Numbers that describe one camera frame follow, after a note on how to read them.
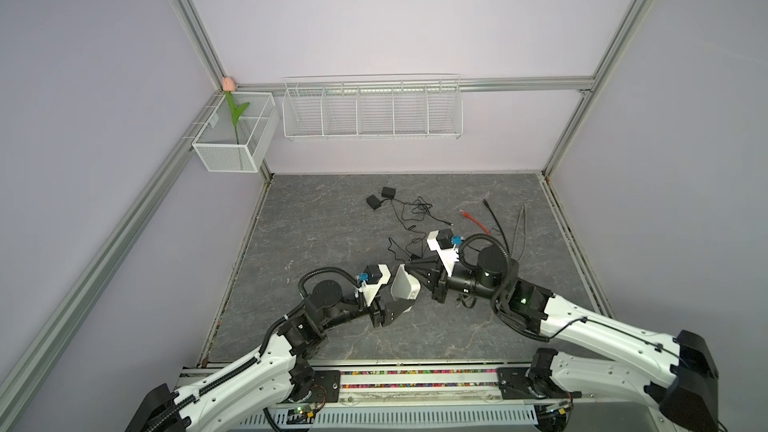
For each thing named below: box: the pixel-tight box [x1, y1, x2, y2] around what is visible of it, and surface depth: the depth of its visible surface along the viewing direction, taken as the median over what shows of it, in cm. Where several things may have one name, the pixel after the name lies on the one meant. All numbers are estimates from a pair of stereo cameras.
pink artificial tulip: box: [222, 76, 250, 145], surface depth 92 cm
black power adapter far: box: [381, 186, 396, 199], surface depth 117 cm
